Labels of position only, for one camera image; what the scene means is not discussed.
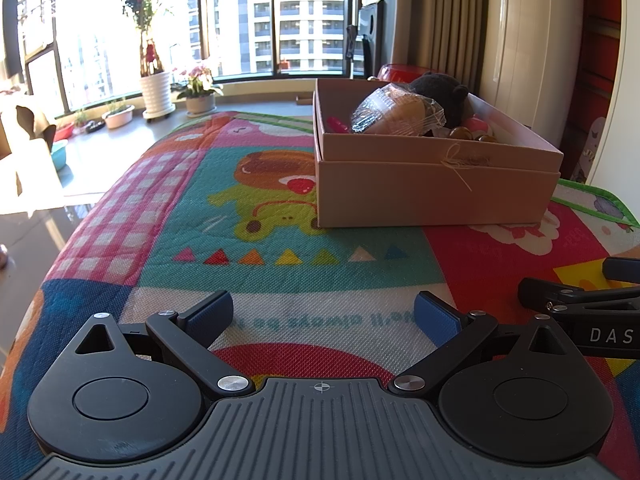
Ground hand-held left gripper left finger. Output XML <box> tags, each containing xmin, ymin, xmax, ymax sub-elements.
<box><xmin>74</xmin><ymin>290</ymin><xmax>257</xmax><ymax>397</ymax></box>

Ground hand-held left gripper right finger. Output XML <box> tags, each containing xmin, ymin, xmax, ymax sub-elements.
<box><xmin>389</xmin><ymin>290</ymin><xmax>583</xmax><ymax>397</ymax></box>

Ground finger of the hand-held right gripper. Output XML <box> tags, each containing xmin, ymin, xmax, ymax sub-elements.
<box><xmin>602</xmin><ymin>256</ymin><xmax>640</xmax><ymax>282</ymax></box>
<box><xmin>518</xmin><ymin>277</ymin><xmax>640</xmax><ymax>317</ymax></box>

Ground pink cardboard box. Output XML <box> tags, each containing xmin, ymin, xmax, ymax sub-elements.
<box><xmin>312</xmin><ymin>77</ymin><xmax>565</xmax><ymax>229</ymax></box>

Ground plastic bread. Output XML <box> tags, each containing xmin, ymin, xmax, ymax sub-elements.
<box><xmin>349</xmin><ymin>82</ymin><xmax>447</xmax><ymax>137</ymax></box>

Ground colourful printed play mat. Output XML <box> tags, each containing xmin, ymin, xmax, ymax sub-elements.
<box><xmin>0</xmin><ymin>110</ymin><xmax>640</xmax><ymax>461</ymax></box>

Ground cartoon printed white panel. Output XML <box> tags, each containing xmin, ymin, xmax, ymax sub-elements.
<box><xmin>570</xmin><ymin>116</ymin><xmax>607</xmax><ymax>185</ymax></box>

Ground brown glossy toy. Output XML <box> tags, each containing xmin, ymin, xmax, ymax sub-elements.
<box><xmin>447</xmin><ymin>126</ymin><xmax>499</xmax><ymax>142</ymax></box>

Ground white orchid pot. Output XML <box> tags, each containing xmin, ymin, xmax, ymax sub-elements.
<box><xmin>186</xmin><ymin>92</ymin><xmax>217</xmax><ymax>117</ymax></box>

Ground small white planter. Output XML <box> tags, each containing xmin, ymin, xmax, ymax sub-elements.
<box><xmin>102</xmin><ymin>99</ymin><xmax>135</xmax><ymax>130</ymax></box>

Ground teal basin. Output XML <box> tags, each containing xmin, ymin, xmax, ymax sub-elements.
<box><xmin>50</xmin><ymin>139</ymin><xmax>70</xmax><ymax>171</ymax></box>

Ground white standing air conditioner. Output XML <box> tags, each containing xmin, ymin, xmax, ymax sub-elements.
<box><xmin>479</xmin><ymin>0</ymin><xmax>587</xmax><ymax>182</ymax></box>

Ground white ribbed plant pot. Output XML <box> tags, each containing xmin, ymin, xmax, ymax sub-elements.
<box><xmin>139</xmin><ymin>71</ymin><xmax>177</xmax><ymax>122</ymax></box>

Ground black plush toy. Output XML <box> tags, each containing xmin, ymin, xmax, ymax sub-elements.
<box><xmin>409</xmin><ymin>72</ymin><xmax>471</xmax><ymax>129</ymax></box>

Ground white furniture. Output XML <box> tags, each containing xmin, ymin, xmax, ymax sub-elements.
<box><xmin>0</xmin><ymin>95</ymin><xmax>66</xmax><ymax>216</ymax></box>

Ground pink orchid plant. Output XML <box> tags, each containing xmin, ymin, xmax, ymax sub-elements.
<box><xmin>172</xmin><ymin>62</ymin><xmax>224</xmax><ymax>101</ymax></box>

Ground black flat screen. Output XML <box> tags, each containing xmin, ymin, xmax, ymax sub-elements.
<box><xmin>359</xmin><ymin>1</ymin><xmax>387</xmax><ymax>80</ymax></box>

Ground black framed window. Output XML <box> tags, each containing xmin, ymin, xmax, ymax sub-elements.
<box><xmin>0</xmin><ymin>0</ymin><xmax>368</xmax><ymax>116</ymax></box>

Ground grey curtain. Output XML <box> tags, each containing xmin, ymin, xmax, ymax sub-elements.
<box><xmin>390</xmin><ymin>0</ymin><xmax>493</xmax><ymax>99</ymax></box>

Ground tall green plant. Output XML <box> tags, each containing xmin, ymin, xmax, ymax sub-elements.
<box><xmin>95</xmin><ymin>0</ymin><xmax>173</xmax><ymax>79</ymax></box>

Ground red slatted wall panel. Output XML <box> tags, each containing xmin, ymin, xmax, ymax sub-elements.
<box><xmin>570</xmin><ymin>0</ymin><xmax>624</xmax><ymax>161</ymax></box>

